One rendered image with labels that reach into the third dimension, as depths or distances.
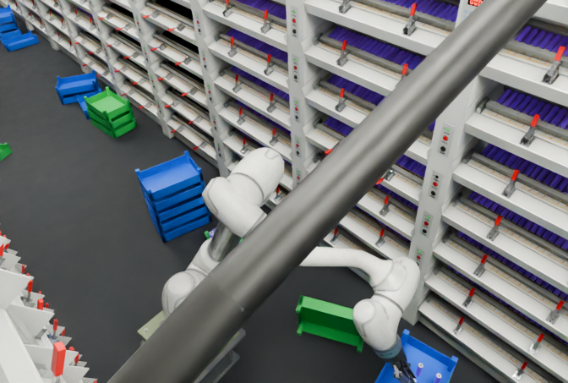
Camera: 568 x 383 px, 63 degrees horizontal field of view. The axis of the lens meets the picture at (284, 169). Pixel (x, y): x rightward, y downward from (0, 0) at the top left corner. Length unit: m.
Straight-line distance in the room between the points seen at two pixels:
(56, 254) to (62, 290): 0.27
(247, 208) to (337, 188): 1.14
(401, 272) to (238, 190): 0.55
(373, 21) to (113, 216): 1.97
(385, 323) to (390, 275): 0.14
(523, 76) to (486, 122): 0.20
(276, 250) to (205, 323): 0.04
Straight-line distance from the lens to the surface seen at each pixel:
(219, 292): 0.19
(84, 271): 2.75
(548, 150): 1.48
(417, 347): 1.91
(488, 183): 1.63
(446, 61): 0.24
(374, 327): 1.41
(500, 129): 1.52
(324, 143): 2.03
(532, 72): 1.41
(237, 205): 1.33
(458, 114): 1.53
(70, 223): 3.04
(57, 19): 4.93
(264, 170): 1.42
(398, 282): 1.48
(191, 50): 2.85
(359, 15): 1.67
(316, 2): 1.79
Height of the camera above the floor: 1.96
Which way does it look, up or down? 40 degrees down
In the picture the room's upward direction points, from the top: 3 degrees counter-clockwise
